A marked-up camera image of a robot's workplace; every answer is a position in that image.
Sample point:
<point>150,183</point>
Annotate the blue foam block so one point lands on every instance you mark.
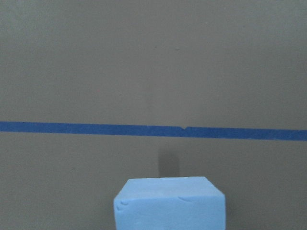
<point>171,203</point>

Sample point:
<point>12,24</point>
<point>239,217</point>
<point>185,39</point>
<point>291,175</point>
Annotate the brown paper table mat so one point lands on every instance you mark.
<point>184,63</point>

